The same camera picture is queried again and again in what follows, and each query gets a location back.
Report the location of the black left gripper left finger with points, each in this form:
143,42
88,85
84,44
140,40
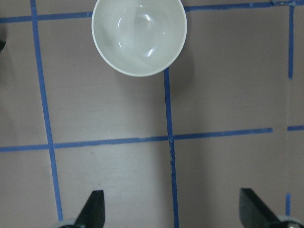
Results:
93,213

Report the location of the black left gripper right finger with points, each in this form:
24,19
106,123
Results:
253,212

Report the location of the white ceramic bowl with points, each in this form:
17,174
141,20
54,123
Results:
139,37

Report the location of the black dish rack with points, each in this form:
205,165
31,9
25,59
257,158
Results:
2,45

